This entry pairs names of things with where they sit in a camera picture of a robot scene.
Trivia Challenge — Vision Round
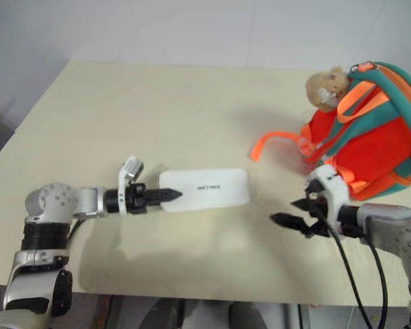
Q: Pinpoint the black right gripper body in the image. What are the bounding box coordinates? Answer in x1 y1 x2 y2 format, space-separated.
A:
302 179 332 239

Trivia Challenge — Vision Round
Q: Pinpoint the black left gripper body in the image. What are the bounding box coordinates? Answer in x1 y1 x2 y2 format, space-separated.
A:
125 182 149 215

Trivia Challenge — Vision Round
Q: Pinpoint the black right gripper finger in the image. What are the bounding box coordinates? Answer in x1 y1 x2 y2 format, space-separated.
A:
269 212 313 234
290 198 317 217

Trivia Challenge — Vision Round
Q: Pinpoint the white rectangular box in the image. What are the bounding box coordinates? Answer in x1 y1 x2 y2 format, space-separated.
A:
158 167 251 214

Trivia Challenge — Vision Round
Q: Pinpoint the orange and teal backpack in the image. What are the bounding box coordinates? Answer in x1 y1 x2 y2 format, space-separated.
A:
250 61 411 202

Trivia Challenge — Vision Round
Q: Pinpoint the beige plush toy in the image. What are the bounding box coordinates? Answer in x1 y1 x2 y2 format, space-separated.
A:
305 65 350 112

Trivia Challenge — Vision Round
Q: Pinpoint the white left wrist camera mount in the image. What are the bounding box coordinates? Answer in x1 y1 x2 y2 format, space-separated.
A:
117 156 147 216

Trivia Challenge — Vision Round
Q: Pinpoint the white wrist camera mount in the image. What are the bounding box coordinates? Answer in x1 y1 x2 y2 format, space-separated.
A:
308 164 351 228
117 156 147 216

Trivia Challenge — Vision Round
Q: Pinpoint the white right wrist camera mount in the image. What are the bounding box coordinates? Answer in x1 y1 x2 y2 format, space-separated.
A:
308 164 351 228

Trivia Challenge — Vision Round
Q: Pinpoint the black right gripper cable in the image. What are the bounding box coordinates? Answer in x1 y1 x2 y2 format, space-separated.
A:
311 200 369 329

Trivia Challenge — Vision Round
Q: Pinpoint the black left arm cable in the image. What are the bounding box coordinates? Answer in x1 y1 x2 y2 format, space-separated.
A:
67 219 87 241

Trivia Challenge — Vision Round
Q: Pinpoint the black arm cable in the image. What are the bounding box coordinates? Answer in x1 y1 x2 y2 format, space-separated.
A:
67 219 87 241
362 235 389 329

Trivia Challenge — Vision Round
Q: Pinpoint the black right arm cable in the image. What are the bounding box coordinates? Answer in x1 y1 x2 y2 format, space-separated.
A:
362 235 389 329

